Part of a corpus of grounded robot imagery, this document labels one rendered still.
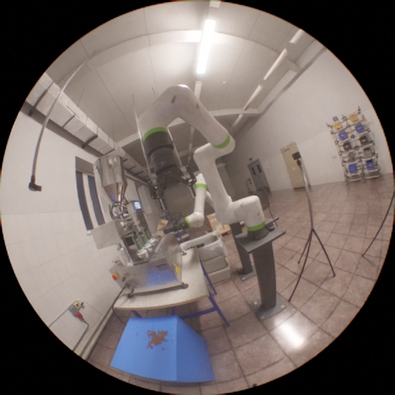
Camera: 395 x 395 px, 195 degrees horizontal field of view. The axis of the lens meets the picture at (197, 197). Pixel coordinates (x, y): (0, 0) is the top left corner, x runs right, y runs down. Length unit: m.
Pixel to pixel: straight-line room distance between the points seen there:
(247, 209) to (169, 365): 0.96
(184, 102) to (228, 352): 1.57
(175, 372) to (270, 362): 0.74
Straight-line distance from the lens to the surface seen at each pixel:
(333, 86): 5.29
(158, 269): 0.77
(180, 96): 0.37
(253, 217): 0.67
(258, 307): 1.44
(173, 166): 0.35
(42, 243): 1.96
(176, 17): 3.33
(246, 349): 1.30
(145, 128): 0.41
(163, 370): 0.80
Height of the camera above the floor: 1.28
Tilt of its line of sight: level
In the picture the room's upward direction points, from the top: 21 degrees counter-clockwise
